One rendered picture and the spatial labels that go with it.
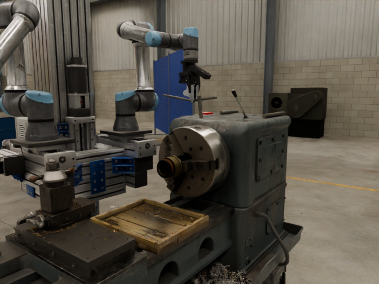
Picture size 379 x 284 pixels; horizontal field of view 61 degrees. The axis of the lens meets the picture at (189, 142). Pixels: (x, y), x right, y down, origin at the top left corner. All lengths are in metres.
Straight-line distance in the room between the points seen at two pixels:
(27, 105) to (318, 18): 10.72
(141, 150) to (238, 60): 10.88
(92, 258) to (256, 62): 11.51
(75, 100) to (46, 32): 0.38
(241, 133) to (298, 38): 10.49
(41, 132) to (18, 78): 0.29
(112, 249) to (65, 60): 1.24
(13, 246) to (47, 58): 1.05
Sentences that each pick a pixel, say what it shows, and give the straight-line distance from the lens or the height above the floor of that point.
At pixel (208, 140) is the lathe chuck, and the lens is 1.34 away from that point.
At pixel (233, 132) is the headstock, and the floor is 1.21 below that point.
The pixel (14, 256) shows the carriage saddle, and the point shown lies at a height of 0.91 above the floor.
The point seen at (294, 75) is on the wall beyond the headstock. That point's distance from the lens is 11.66.
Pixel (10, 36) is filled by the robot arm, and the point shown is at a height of 1.62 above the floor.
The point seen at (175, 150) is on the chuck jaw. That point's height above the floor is 1.14.
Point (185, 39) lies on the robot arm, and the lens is 1.64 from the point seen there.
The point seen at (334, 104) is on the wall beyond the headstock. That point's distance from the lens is 11.35.
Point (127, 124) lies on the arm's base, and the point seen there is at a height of 1.20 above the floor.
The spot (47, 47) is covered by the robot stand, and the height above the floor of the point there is 1.62.
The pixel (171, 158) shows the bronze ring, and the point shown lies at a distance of 1.31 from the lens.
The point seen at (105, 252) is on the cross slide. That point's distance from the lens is 0.92.
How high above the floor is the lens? 1.39
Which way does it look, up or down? 9 degrees down
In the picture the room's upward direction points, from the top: straight up
